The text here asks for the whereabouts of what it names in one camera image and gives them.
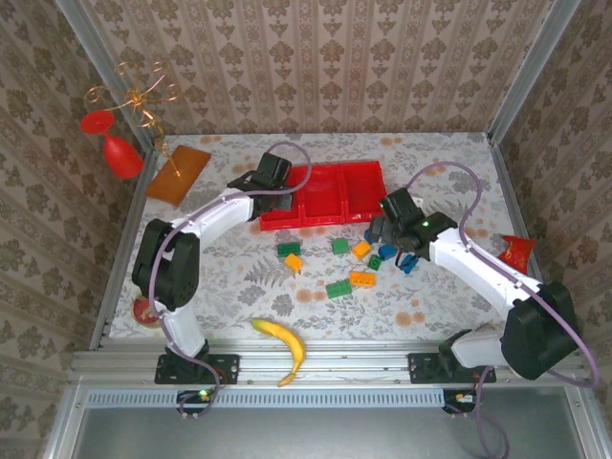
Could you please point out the small green lego brick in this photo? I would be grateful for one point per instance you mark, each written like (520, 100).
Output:
(375, 262)

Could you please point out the square green lego brick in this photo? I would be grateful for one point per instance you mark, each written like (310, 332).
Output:
(340, 246)

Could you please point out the long dark green lego brick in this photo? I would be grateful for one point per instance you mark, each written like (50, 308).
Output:
(289, 248)

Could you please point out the yellow lego brick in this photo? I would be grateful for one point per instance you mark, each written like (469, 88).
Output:
(292, 261)

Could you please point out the long light green lego brick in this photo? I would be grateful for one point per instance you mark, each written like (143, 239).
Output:
(338, 290)

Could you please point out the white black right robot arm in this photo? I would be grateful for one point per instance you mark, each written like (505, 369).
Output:
(478, 268)

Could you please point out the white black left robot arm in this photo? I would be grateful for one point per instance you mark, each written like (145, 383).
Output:
(215, 215)

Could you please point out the yellow-orange lego brick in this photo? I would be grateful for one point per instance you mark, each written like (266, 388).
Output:
(362, 249)

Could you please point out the red three-compartment tray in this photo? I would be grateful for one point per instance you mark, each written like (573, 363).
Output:
(358, 191)

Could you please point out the long orange lego brick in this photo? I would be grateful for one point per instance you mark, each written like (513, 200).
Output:
(362, 278)

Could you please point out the floral table cover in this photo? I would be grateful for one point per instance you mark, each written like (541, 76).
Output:
(239, 296)

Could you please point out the amber rectangular board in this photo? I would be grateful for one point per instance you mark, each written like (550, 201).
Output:
(167, 189)

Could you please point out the red foil packet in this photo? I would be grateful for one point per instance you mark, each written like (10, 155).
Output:
(518, 251)

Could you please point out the yellow banana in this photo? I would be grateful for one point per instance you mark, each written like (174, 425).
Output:
(294, 344)

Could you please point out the red plastic goblet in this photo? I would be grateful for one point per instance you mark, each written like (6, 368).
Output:
(122, 158)

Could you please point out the round red gold-rimmed tin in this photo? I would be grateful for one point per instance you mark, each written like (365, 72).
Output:
(143, 313)

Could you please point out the black connector box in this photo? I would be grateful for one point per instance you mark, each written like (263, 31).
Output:
(459, 400)
(196, 399)

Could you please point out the grey metal panel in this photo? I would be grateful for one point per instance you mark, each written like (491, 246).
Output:
(311, 435)

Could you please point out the aluminium side rail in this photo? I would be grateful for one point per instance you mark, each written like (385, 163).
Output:
(516, 215)
(125, 248)

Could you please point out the aluminium front rail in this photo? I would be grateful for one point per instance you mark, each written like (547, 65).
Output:
(344, 358)

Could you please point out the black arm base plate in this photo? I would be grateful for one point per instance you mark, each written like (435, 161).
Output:
(425, 368)
(225, 368)

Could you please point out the aluminium frame post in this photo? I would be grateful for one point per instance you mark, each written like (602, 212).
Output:
(539, 57)
(102, 57)

